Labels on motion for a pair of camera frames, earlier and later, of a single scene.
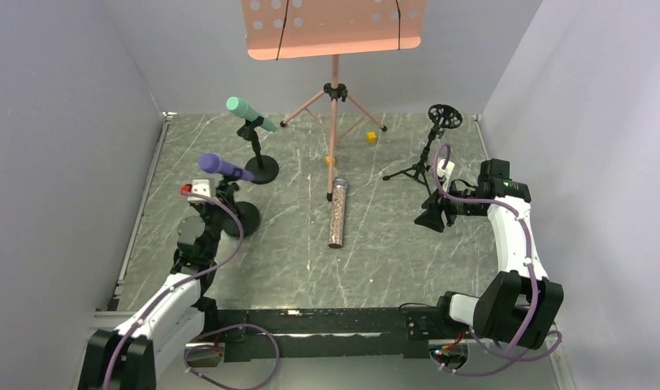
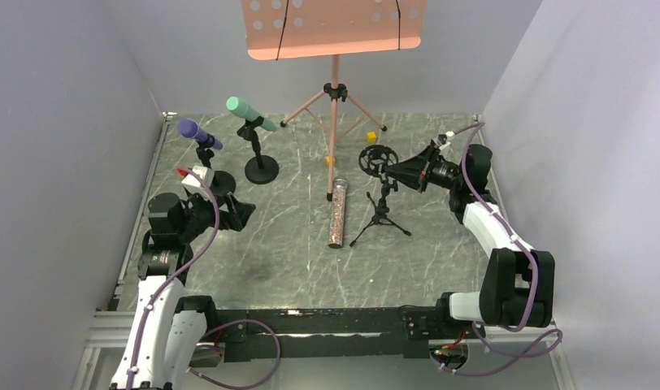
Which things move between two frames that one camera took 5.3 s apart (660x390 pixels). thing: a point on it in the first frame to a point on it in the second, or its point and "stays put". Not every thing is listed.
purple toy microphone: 211,162 to 189,128
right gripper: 447,207 to 422,173
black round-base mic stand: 264,168 stays put
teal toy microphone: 240,108 stays put
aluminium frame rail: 142,206 stays put
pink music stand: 290,29 stays put
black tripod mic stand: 441,117 to 375,160
